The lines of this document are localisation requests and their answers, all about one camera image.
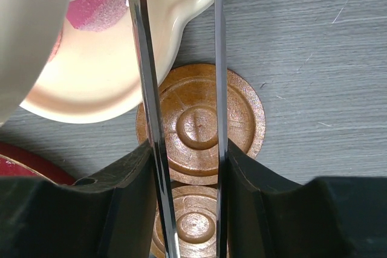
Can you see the red round lacquer tray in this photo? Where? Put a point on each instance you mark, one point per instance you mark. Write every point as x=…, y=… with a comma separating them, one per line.
x=18, y=162

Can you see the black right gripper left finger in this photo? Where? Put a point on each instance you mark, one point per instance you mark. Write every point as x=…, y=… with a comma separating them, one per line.
x=107, y=214

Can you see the brown wooden coaster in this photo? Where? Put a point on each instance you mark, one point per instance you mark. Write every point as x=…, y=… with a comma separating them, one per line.
x=195, y=212
x=188, y=107

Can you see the brown wooden coaster top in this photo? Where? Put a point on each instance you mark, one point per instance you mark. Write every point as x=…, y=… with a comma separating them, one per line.
x=188, y=107

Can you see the brown wooden coaster middle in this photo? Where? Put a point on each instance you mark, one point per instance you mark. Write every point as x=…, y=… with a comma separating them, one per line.
x=195, y=212

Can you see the salmon pink swirl roll cake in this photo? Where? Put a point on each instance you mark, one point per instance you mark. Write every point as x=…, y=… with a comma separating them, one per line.
x=56, y=46

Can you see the metal serving tongs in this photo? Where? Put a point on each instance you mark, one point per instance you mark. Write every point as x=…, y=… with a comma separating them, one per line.
x=149, y=87

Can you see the cream three-tier cake stand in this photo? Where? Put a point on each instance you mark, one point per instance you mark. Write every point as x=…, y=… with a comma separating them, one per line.
x=94, y=76

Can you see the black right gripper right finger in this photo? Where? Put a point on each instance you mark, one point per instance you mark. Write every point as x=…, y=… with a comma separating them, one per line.
x=330, y=216

